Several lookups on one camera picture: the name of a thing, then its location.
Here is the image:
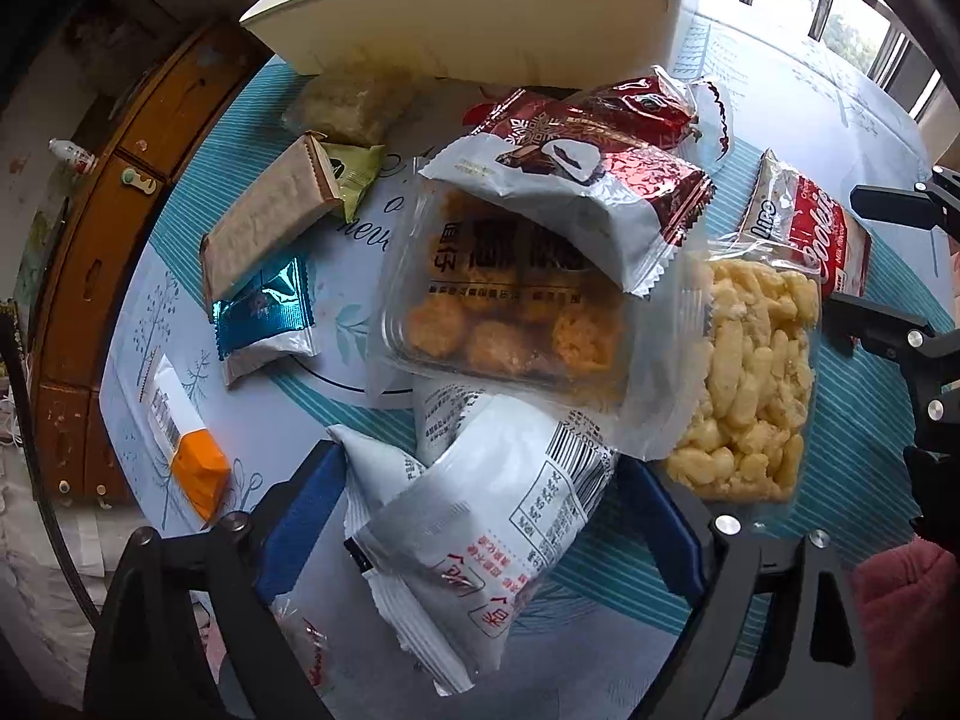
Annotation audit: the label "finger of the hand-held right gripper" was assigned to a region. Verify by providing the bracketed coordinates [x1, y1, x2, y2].
[850, 163, 960, 239]
[820, 291, 960, 455]

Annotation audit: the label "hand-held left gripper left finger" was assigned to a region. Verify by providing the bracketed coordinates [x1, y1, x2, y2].
[82, 439, 353, 720]

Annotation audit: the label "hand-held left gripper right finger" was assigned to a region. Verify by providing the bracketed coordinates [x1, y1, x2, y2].
[615, 457, 878, 720]

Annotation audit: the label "clear red walnut snack packet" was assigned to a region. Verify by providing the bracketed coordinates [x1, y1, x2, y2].
[270, 592, 335, 698]

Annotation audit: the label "white grey snack packet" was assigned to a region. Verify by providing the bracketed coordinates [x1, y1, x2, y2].
[343, 390, 620, 695]
[326, 424, 432, 541]

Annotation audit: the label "blue foil snack packet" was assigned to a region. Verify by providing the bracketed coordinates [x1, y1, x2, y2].
[212, 255, 320, 389]

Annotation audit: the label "brown wafer packet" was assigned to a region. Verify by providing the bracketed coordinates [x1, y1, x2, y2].
[201, 133, 346, 312]

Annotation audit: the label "green snack packet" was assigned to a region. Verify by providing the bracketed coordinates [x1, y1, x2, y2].
[319, 139, 387, 222]

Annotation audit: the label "white plastic bin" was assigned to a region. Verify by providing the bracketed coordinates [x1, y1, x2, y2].
[240, 0, 713, 87]

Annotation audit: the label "clear tray packet orange snacks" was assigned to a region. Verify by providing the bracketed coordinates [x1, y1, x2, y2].
[367, 180, 713, 458]

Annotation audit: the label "red cookie packet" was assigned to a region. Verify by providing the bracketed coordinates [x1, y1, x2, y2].
[739, 148, 872, 299]

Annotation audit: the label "orange and white packet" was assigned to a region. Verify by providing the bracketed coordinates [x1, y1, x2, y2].
[142, 352, 232, 530]

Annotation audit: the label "pink fleece garment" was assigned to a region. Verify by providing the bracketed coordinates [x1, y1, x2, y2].
[851, 536, 960, 720]

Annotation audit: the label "yellow puffed snack packet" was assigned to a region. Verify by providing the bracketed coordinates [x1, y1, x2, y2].
[664, 244, 822, 503]

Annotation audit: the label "window with metal bars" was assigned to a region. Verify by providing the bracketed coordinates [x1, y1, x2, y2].
[739, 0, 942, 117]

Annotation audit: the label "white cloth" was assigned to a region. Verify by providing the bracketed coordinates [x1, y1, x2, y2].
[0, 480, 113, 691]

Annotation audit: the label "dark red snack packet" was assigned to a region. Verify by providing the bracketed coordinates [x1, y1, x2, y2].
[577, 75, 732, 162]

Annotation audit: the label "dark red white foil packet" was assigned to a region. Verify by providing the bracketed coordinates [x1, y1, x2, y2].
[418, 88, 713, 297]

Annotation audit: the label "wooden cabinet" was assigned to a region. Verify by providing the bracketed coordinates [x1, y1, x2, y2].
[30, 15, 263, 511]

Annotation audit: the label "pale rice cracker packet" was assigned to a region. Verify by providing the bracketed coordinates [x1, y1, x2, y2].
[281, 52, 417, 147]

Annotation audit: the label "small white bottle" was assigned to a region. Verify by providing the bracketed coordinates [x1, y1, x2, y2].
[49, 139, 98, 175]

